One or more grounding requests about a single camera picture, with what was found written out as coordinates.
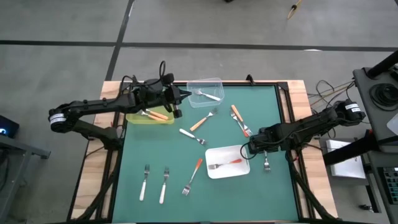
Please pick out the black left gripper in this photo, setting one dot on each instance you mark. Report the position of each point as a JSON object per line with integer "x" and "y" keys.
{"x": 171, "y": 95}

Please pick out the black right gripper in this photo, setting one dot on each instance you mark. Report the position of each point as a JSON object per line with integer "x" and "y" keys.
{"x": 269, "y": 138}

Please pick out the translucent yellow plastic bin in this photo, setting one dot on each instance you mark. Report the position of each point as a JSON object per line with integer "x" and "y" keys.
{"x": 136, "y": 119}

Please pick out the white plastic bin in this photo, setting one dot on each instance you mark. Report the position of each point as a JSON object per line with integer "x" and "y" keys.
{"x": 230, "y": 172}

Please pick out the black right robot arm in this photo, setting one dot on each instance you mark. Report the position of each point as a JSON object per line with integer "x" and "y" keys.
{"x": 311, "y": 126}

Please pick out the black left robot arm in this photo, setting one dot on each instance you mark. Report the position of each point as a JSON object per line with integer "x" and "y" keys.
{"x": 99, "y": 105}

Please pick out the clear plastic bin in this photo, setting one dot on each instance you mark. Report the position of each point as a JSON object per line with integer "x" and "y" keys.
{"x": 214, "y": 85}

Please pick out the black cart strut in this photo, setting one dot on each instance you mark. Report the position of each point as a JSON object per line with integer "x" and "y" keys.
{"x": 348, "y": 151}

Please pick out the white flat box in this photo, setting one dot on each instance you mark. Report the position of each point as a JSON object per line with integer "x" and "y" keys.
{"x": 348, "y": 165}

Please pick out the grey equipment cart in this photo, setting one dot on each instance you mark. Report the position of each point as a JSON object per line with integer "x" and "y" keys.
{"x": 370, "y": 109}

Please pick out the black plug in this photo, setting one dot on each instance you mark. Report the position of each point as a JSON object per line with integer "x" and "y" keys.
{"x": 366, "y": 208}

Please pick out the keypad with coloured buttons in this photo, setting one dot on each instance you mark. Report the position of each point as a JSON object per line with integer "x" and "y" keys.
{"x": 391, "y": 183}

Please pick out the black tube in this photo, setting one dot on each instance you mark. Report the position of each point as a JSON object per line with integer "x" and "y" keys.
{"x": 384, "y": 65}

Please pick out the grey side table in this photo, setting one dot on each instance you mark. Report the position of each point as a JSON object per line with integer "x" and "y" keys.
{"x": 18, "y": 146}

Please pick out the black device with blue light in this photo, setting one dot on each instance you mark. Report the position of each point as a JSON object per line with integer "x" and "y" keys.
{"x": 9, "y": 124}

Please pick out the black table frame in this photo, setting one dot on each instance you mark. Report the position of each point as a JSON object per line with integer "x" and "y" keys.
{"x": 283, "y": 86}

